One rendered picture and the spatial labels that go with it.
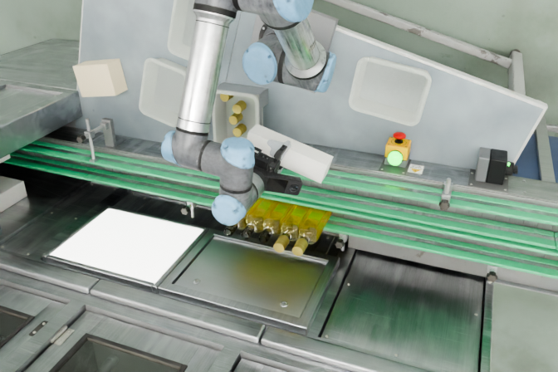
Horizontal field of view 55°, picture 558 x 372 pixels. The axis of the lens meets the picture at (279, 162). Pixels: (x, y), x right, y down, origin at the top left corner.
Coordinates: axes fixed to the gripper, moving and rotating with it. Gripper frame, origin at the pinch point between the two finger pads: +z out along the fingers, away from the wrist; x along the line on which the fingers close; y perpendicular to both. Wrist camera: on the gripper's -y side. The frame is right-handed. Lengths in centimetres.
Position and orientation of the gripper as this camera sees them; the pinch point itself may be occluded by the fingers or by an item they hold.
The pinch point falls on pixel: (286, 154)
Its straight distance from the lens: 151.1
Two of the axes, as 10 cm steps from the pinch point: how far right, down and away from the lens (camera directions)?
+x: -2.5, 8.2, 5.2
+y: -9.0, -4.0, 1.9
